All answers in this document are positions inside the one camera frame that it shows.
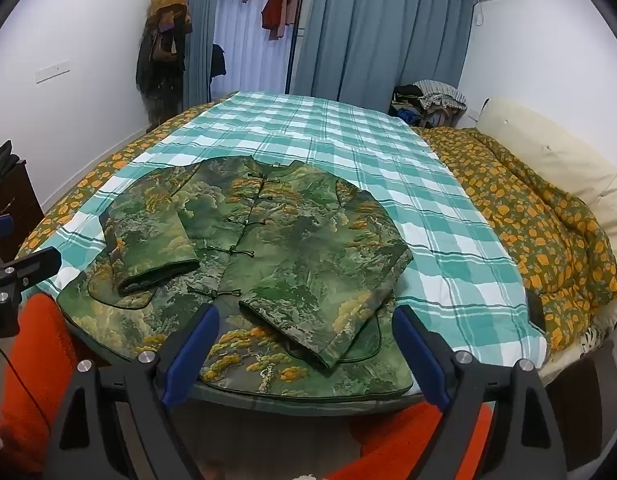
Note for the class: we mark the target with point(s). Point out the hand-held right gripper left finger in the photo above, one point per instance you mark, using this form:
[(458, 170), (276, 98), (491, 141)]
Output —
[(188, 357)]

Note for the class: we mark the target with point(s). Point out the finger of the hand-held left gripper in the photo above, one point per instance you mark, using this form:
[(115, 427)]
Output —
[(41, 262), (1, 227)]

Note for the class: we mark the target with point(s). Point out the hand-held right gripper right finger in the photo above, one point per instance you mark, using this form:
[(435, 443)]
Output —
[(423, 360)]

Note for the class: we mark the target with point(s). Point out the green landscape print jacket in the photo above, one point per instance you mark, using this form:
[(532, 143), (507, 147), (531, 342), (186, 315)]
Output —
[(268, 260)]

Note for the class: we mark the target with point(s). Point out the person's left forearm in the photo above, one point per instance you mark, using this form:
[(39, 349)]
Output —
[(41, 355)]

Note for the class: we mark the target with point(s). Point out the dark wooden cabinet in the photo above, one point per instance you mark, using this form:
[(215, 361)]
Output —
[(11, 210)]

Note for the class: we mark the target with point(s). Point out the dark cloth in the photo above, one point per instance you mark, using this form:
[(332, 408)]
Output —
[(1, 160)]

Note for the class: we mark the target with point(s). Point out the person's orange fleece clothing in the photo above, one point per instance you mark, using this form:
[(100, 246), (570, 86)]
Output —
[(413, 442)]

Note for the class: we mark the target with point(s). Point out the black phone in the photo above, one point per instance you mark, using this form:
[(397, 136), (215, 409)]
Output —
[(536, 311)]

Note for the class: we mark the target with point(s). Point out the tiger striped cloth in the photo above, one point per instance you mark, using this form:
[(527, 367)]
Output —
[(594, 341)]

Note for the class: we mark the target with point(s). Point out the orange floral quilt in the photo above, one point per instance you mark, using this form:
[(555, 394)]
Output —
[(528, 220)]

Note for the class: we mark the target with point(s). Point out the green checked blanket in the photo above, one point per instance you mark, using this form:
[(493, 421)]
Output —
[(368, 160)]

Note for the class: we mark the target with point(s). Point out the dark hanging coat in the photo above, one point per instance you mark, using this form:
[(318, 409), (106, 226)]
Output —
[(156, 70)]

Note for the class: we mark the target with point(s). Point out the blue cloth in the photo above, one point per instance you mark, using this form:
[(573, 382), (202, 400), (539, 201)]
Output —
[(409, 115)]

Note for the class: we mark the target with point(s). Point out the grey plaid cloth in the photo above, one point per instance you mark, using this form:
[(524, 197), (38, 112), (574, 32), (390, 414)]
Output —
[(441, 92)]

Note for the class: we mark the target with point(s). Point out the black hanging garment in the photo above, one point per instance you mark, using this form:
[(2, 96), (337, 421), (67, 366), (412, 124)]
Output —
[(218, 60)]

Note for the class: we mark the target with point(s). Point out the red hanging garment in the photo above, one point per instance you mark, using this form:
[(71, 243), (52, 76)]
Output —
[(272, 10)]

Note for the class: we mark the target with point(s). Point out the pink hanging garment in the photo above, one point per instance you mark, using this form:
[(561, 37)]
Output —
[(290, 7)]

